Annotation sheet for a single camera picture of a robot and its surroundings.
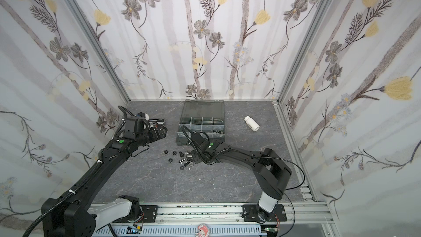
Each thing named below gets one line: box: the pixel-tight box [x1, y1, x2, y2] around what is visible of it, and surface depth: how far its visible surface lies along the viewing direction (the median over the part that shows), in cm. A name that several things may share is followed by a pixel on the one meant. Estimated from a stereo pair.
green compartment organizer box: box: [175, 99, 226, 146], surface depth 112 cm
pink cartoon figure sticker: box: [197, 223, 210, 237], surface depth 69 cm
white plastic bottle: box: [243, 115, 261, 132], surface depth 106 cm
